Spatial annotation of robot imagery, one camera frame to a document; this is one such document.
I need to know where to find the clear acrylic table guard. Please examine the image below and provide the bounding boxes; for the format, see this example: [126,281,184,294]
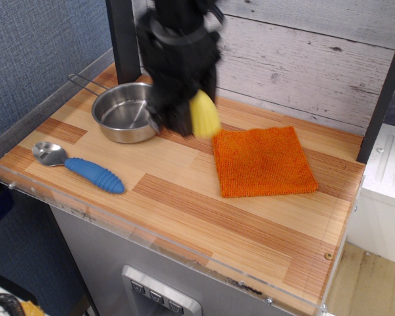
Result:
[0,153,364,315]

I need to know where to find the black cable bottom left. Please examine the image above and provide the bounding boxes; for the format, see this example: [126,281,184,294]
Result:
[0,291,24,316]

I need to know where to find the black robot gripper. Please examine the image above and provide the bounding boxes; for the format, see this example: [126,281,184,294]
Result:
[136,1,224,137]

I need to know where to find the yellow plastic corn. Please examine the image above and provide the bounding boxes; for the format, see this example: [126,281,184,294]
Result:
[189,90,221,139]

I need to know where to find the black vertical post left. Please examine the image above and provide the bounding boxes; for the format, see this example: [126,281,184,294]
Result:
[105,0,141,84]

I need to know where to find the silver dispenser button panel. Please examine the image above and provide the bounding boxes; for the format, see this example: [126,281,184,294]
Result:
[121,265,203,315]

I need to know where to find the black vertical post right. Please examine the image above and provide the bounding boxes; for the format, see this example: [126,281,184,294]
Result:
[356,52,395,163]

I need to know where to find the blue handled metal spoon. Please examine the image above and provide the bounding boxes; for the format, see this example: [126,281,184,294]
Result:
[32,142,125,194]

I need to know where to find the orange folded cloth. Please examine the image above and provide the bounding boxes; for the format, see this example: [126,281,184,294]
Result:
[212,126,319,198]

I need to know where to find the black vertical post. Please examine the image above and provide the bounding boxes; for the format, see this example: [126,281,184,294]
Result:
[356,52,395,163]
[105,0,141,84]

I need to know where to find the white ribbed appliance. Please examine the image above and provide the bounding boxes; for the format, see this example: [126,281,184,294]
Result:
[346,124,395,262]

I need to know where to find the stainless steel pot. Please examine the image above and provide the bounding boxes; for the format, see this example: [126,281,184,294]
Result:
[68,74,159,144]

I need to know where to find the yellow object bottom left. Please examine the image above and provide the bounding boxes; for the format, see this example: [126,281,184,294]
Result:
[20,301,45,316]

